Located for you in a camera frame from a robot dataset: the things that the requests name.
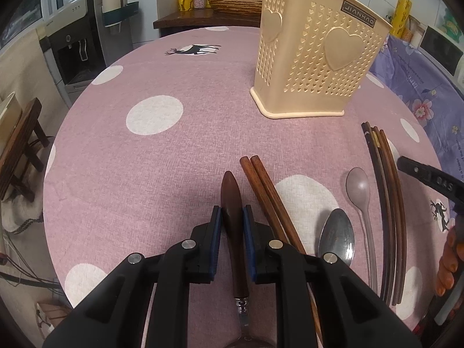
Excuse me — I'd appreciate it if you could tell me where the stainless steel spoon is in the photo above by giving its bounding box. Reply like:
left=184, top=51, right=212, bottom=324
left=317, top=208, right=355, bottom=266

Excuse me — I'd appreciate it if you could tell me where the black chopstick gold band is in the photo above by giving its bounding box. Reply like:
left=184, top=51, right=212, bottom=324
left=363, top=122, right=396, bottom=306

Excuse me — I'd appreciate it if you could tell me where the dark wooden handled spoon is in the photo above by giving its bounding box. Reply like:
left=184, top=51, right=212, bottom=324
left=220, top=171, right=273, bottom=347

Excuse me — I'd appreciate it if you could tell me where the reddish brown wooden chopstick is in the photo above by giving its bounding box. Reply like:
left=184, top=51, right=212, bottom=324
left=240, top=156, right=322, bottom=347
left=251, top=155, right=306, bottom=254

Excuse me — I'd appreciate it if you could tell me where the dark brown wooden chopstick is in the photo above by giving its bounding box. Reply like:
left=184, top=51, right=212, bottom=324
left=379, top=130, right=407, bottom=306
left=374, top=126, right=401, bottom=306

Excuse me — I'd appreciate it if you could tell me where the person's right hand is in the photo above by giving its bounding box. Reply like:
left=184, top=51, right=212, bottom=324
left=435, top=228, right=464, bottom=297

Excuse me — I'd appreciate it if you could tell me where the grey translucent plastic spoon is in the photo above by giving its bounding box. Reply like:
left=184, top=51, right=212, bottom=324
left=345, top=167, right=378, bottom=294

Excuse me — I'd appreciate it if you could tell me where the purple floral cloth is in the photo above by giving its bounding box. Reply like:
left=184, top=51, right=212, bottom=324
left=370, top=36, right=463, bottom=180

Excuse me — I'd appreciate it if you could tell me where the white microwave oven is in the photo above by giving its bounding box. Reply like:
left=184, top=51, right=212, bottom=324
left=418, top=26, right=463, bottom=90

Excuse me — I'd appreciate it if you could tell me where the pink polka dot tablecloth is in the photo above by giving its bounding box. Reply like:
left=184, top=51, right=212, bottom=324
left=44, top=28, right=440, bottom=306

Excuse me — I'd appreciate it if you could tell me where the yellow roll package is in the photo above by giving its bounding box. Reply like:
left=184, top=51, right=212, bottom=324
left=390, top=0, right=412, bottom=39

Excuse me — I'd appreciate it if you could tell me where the beige plastic utensil holder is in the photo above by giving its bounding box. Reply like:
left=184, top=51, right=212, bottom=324
left=250, top=0, right=392, bottom=119

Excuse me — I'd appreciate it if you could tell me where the dark wooden stool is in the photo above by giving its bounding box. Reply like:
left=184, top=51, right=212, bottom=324
left=0, top=97, right=50, bottom=203

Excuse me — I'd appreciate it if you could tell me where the white water dispenser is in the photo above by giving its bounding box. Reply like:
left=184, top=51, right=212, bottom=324
left=39, top=0, right=133, bottom=106

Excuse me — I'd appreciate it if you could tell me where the dark wooden counter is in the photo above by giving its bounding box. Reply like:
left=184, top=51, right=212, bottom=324
left=153, top=9, right=261, bottom=37

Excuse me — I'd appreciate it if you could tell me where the woven wicker basin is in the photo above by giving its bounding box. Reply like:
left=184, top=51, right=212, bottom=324
left=208, top=0, right=263, bottom=16

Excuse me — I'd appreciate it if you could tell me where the yellow mug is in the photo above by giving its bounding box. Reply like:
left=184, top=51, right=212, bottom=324
left=177, top=0, right=194, bottom=12

